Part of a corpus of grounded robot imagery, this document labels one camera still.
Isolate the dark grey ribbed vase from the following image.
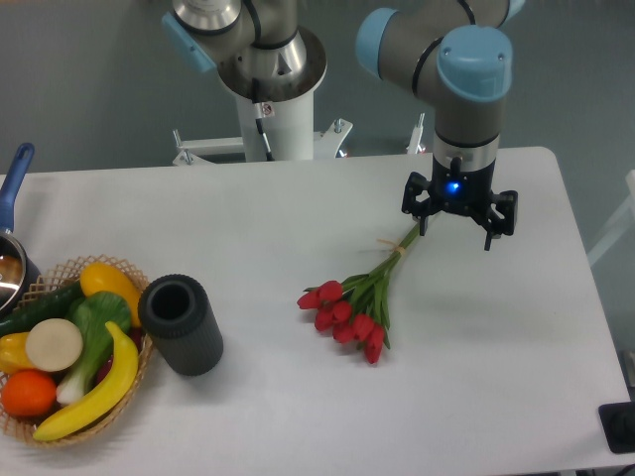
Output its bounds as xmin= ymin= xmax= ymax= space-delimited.
xmin=138 ymin=274 xmax=224 ymax=377

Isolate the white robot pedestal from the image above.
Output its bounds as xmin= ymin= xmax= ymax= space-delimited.
xmin=171 ymin=24 xmax=354 ymax=168

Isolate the yellow banana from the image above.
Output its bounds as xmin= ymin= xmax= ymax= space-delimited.
xmin=33 ymin=321 xmax=139 ymax=442

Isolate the green bok choy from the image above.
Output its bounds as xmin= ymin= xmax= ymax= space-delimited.
xmin=57 ymin=292 xmax=131 ymax=407

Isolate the white chair frame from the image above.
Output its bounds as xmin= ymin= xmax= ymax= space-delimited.
xmin=586 ymin=170 xmax=634 ymax=267

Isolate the black device at edge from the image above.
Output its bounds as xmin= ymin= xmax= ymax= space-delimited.
xmin=598 ymin=402 xmax=635 ymax=454

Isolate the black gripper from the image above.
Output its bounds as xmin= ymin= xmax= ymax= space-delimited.
xmin=401 ymin=159 xmax=518 ymax=251

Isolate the blue handled saucepan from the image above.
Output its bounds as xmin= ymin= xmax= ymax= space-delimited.
xmin=1 ymin=143 xmax=40 ymax=317

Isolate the yellow bell pepper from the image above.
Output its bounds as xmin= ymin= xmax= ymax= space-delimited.
xmin=0 ymin=332 xmax=35 ymax=375

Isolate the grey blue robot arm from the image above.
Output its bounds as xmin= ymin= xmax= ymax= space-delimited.
xmin=162 ymin=1 xmax=522 ymax=239

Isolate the woven wicker basket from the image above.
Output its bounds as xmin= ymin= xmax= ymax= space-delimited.
xmin=1 ymin=255 xmax=154 ymax=448

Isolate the orange fruit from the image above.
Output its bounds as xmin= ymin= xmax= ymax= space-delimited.
xmin=1 ymin=370 xmax=57 ymax=417

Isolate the beige round slice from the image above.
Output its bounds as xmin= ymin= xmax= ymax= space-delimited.
xmin=25 ymin=318 xmax=83 ymax=372

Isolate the green cucumber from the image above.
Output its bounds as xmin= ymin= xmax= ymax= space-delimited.
xmin=1 ymin=281 xmax=84 ymax=337

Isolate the red tulip bouquet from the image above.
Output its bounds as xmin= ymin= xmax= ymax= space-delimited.
xmin=297 ymin=225 xmax=419 ymax=365

